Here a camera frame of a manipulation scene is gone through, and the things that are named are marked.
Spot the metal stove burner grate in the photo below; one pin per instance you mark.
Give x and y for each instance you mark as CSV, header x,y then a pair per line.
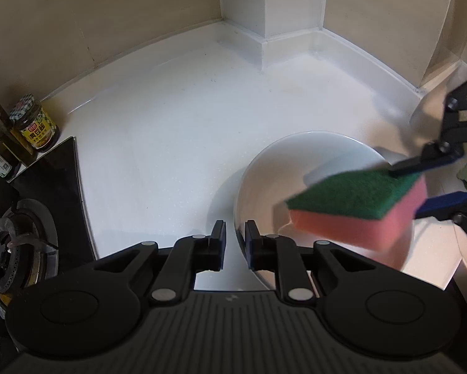
x,y
7,241

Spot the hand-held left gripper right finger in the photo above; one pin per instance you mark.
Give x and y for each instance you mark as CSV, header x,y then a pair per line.
x,y
251,247

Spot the pink and green sponge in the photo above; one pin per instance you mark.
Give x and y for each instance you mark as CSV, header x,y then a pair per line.
x,y
354,194

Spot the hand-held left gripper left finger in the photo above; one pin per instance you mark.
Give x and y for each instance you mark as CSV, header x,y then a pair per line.
x,y
217,247

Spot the checked lid sauce jar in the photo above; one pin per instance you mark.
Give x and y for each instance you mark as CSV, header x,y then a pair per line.
x,y
36,132

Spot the dark oil bottle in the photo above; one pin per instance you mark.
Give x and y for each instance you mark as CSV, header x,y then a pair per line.
x,y
7,136

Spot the white bowl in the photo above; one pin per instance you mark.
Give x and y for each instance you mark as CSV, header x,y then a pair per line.
x,y
280,171

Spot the black glass gas stove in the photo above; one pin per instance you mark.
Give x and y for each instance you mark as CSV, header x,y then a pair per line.
x,y
54,187

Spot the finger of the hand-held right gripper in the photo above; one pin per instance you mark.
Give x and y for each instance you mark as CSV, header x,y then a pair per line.
x,y
443,204
412,165

